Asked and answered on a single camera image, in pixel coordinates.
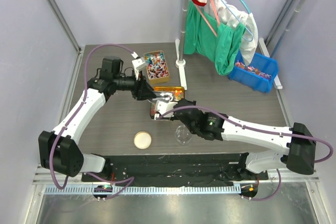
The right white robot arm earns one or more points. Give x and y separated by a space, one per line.
286 147

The white slotted cable duct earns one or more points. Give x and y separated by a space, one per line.
95 189

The round wooden jar lid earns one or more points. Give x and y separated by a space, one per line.
142 140

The gold tin of gummy candies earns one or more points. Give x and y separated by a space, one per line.
179 93

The green cloth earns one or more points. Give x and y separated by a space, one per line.
220 44

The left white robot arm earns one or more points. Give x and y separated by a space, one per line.
58 149

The silver metal scoop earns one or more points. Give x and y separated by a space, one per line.
164 96

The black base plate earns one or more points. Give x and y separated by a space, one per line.
178 170

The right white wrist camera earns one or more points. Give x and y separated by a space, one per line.
162 107

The clear glass jar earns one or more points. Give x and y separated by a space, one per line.
182 135

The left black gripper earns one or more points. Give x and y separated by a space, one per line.
142 91

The blue plastic bin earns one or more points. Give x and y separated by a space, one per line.
259 75

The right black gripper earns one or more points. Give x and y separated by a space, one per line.
193 102

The white clothes rack stand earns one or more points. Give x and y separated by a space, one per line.
179 45

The white cloth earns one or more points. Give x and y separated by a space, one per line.
231 16

